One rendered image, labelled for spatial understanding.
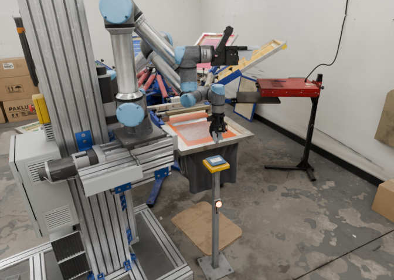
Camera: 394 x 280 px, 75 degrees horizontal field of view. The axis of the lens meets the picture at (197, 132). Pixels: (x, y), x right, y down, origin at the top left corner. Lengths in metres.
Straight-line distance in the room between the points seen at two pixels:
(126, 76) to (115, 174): 0.44
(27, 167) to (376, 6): 3.24
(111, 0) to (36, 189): 0.95
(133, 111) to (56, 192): 0.64
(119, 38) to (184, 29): 5.54
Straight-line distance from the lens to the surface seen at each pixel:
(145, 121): 1.32
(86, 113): 1.42
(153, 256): 2.12
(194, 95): 1.37
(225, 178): 2.17
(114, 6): 1.08
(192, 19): 6.67
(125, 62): 1.11
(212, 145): 1.80
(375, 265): 2.66
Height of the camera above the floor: 1.81
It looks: 25 degrees down
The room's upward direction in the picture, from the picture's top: 1 degrees counter-clockwise
